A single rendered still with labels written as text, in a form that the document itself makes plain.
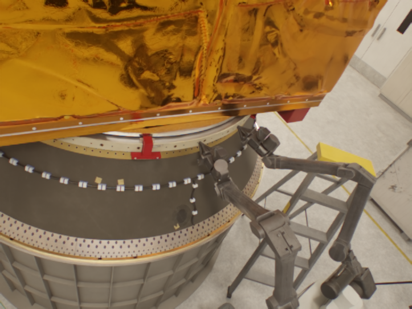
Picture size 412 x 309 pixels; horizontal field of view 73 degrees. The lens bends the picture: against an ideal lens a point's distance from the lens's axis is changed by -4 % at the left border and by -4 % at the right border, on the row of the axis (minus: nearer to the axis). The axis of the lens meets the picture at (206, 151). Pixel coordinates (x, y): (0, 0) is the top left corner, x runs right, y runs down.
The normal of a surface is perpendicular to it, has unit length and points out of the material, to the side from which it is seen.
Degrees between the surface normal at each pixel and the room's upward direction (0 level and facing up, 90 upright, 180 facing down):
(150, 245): 43
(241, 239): 0
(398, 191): 90
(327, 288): 90
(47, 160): 62
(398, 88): 90
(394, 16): 90
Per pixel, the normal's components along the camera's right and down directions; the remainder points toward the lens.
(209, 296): 0.27, -0.68
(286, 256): 0.39, 0.50
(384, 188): -0.84, 0.18
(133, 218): 0.33, 0.33
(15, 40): 0.43, 0.65
